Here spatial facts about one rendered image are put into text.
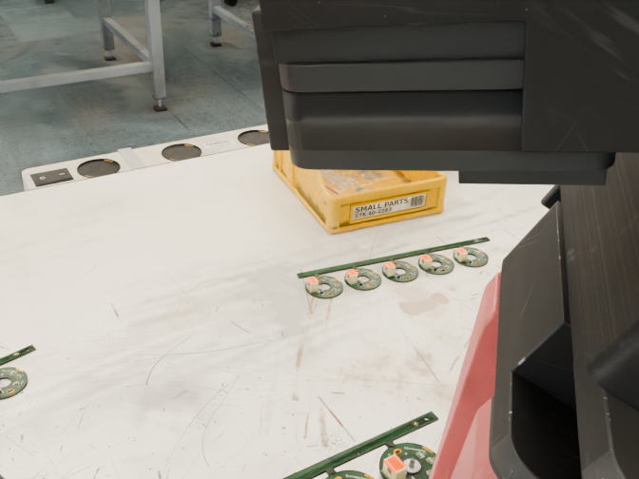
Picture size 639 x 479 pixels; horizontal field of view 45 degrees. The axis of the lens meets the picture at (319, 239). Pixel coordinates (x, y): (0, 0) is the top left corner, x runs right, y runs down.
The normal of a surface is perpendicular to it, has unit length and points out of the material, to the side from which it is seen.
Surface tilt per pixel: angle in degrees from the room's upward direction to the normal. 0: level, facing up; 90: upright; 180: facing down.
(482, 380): 87
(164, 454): 0
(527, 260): 62
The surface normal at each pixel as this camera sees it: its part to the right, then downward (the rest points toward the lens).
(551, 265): -0.84, -0.53
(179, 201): 0.04, -0.85
